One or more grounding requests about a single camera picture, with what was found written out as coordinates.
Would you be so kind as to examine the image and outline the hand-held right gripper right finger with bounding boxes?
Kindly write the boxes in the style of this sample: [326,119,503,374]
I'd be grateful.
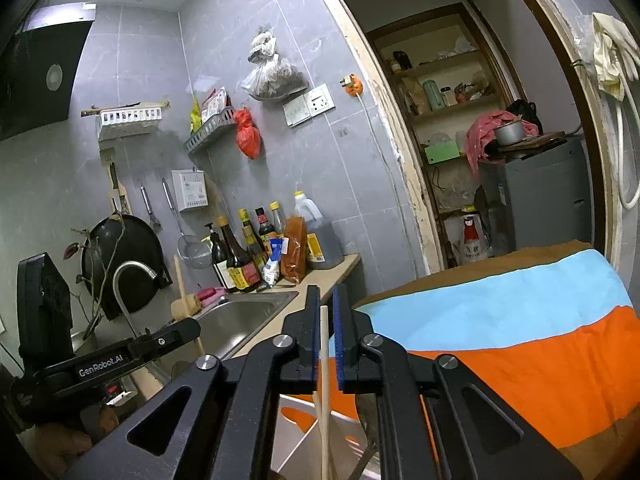
[331,285,583,480]

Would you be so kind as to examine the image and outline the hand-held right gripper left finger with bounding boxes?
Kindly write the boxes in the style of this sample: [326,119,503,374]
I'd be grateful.
[65,285,322,480]

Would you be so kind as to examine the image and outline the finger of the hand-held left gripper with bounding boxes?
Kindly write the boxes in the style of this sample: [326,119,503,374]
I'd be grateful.
[127,317,202,361]

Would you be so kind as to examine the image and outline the wooden chopstick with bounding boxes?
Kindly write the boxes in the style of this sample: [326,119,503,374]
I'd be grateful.
[319,305,332,480]
[311,391,337,480]

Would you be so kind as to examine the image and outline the white plastic utensil caddy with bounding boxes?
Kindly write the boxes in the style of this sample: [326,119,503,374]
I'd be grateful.
[272,394,382,480]

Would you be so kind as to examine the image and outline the metal spoon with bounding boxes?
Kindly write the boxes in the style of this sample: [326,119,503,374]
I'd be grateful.
[347,392,381,480]

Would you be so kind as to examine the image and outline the person's left hand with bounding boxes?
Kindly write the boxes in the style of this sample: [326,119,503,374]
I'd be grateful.
[27,402,121,478]

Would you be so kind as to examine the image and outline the yellow sponge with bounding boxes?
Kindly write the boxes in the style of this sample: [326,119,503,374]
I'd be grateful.
[171,295,201,320]

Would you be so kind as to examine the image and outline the pink sponge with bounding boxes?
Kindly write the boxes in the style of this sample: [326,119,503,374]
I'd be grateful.
[196,286,227,306]

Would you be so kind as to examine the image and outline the steel sink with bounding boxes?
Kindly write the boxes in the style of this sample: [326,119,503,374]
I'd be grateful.
[192,289,300,361]

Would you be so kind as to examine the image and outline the metal faucet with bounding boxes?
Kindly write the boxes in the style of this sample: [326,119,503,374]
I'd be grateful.
[112,261,159,337]

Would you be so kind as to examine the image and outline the bare plant twigs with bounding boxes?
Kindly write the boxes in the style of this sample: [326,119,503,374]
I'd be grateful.
[62,214,127,342]

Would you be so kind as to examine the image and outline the metal strainer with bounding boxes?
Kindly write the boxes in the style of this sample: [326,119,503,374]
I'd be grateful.
[160,178,214,269]

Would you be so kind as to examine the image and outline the black wok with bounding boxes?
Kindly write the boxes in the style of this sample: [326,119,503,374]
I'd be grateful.
[79,213,166,321]

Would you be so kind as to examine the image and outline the blue white packet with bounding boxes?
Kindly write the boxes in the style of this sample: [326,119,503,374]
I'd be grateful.
[260,237,285,289]

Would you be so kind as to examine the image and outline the orange spice packet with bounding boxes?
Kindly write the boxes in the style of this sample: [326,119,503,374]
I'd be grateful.
[279,215,309,284]

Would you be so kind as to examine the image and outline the large oil jug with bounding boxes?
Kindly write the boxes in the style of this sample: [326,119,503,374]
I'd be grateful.
[293,190,345,270]

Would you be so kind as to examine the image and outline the slim dark sauce bottle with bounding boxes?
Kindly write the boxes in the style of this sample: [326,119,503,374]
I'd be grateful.
[237,208,269,272]

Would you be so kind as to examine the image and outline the red label sauce bottle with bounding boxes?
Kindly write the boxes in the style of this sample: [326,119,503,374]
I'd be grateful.
[254,207,279,249]

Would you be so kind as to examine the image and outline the yellow cap sauce bottle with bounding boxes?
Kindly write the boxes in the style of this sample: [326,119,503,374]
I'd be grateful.
[269,201,287,241]

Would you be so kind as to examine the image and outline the wooden spatula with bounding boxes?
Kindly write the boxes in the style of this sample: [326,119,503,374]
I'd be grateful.
[99,147,132,214]

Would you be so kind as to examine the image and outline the striped blanket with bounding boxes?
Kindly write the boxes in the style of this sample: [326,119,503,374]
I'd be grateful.
[280,240,640,480]

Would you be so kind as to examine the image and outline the red plastic bag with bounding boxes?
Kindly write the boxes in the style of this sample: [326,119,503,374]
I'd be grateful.
[233,107,262,160]

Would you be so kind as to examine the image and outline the green box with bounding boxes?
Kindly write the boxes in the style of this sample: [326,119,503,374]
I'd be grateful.
[424,140,460,165]

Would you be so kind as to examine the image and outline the wooden stick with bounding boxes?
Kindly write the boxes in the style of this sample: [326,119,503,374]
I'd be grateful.
[81,101,171,117]

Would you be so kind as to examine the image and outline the red snack packet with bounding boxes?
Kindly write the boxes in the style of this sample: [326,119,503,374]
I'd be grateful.
[201,87,234,122]

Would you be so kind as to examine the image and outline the grey cabinet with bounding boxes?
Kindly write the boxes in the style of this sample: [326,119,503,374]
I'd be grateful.
[479,139,594,257]

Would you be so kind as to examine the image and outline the pink cloth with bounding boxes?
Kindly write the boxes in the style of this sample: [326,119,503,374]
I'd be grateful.
[464,112,524,174]

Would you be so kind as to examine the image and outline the wooden shelf unit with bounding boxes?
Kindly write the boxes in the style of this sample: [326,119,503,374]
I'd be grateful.
[367,2,516,261]

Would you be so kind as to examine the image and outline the green jar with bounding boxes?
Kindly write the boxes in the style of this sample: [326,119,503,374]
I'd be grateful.
[422,78,446,111]

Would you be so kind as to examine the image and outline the metal pot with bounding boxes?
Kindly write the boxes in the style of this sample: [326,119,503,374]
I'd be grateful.
[493,120,527,146]

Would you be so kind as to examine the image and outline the clear bag of dried goods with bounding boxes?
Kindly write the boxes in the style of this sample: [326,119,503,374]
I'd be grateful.
[241,27,307,101]

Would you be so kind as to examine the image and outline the wooden cutting board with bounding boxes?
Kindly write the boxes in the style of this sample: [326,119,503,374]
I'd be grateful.
[497,132,566,154]

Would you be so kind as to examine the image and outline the black range hood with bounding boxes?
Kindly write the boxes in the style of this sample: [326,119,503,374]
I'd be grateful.
[0,2,96,141]

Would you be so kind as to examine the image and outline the black bag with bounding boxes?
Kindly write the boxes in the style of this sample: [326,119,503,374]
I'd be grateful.
[507,99,544,136]

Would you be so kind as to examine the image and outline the white wall box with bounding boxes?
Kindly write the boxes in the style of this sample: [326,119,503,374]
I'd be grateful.
[171,168,209,213]

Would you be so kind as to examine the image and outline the wooden door frame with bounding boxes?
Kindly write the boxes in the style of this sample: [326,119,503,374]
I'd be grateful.
[300,0,640,281]

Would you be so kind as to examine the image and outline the white power cable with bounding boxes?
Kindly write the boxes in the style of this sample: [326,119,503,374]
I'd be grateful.
[357,94,427,272]

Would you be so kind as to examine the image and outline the grey wall shelf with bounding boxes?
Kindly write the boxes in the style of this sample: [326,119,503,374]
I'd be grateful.
[183,110,236,155]

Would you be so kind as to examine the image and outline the white wall basket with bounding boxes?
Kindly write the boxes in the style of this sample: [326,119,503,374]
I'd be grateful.
[97,105,164,141]

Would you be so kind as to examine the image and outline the grey wall switch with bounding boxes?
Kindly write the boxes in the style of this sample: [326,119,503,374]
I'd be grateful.
[283,95,311,127]

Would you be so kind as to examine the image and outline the white wall socket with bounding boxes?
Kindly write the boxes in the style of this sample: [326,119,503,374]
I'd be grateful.
[305,83,335,117]

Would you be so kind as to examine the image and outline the white hose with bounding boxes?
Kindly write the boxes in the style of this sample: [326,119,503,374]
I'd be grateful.
[614,94,640,211]

